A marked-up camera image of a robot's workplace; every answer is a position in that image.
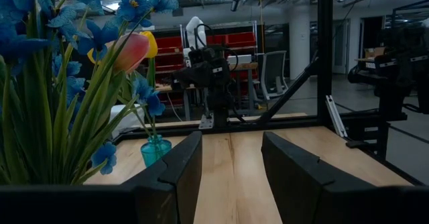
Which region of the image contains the red storage bin shelf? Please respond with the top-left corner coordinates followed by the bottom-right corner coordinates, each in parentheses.
top-left (154, 32), bottom-right (259, 84)

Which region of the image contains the yellow artificial tulip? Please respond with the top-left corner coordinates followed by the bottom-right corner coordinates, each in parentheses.
top-left (86, 48), bottom-right (101, 64)
top-left (139, 30), bottom-right (160, 141)

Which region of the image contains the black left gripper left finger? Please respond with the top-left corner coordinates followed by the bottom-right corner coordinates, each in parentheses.
top-left (122, 131), bottom-right (203, 224)

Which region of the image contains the pink artificial tulip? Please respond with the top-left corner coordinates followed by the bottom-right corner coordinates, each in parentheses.
top-left (100, 32), bottom-right (151, 117)

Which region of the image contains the white appliance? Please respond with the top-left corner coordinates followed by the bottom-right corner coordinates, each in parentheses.
top-left (109, 103), bottom-right (148, 139)

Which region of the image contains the grey office chair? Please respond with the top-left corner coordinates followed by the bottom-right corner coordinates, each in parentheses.
top-left (259, 50), bottom-right (289, 101)

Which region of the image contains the teal glass vase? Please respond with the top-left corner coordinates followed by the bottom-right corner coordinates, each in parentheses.
top-left (139, 134), bottom-right (173, 168)

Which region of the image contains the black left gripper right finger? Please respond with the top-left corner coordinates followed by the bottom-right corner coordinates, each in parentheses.
top-left (261, 131), bottom-right (379, 224)

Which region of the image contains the silver aluminium bracket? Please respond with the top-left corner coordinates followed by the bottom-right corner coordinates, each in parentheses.
top-left (325, 95), bottom-right (349, 138)

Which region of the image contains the cardboard box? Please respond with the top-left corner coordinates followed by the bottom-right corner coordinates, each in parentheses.
top-left (364, 46), bottom-right (386, 59)

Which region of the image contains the blue artificial flower bunch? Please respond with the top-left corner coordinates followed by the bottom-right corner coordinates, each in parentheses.
top-left (0, 0), bottom-right (180, 186)

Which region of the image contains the black aluminium frame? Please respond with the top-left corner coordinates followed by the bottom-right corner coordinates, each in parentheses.
top-left (112, 0), bottom-right (429, 186)

